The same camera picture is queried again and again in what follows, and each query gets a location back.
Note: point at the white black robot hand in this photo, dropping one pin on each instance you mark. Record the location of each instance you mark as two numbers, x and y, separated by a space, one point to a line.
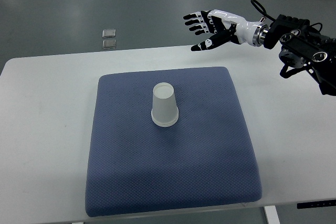
225 26

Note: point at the white paper cup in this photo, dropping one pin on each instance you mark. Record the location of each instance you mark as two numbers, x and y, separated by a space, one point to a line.
165 123
164 106

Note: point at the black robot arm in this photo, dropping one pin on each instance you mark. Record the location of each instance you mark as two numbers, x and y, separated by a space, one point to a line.
303 48

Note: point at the upper metal floor plate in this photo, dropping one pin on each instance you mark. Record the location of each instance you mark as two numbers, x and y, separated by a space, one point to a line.
108 33

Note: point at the metal floor plate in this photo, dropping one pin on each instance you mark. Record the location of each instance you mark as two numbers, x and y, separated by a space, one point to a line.
109 44
108 33

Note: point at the lower metal floor plate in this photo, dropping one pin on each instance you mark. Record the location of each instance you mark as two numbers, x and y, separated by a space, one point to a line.
109 44

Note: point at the white paper cup on mat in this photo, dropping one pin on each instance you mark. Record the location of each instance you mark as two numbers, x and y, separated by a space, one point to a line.
165 123

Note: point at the blue textured cushion mat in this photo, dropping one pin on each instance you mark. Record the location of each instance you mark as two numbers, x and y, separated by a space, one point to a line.
205 159

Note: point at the white table leg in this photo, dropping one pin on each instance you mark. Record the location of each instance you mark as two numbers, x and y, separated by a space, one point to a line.
271 215

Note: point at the black table control panel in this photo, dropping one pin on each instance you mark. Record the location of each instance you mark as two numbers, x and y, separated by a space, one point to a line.
316 204

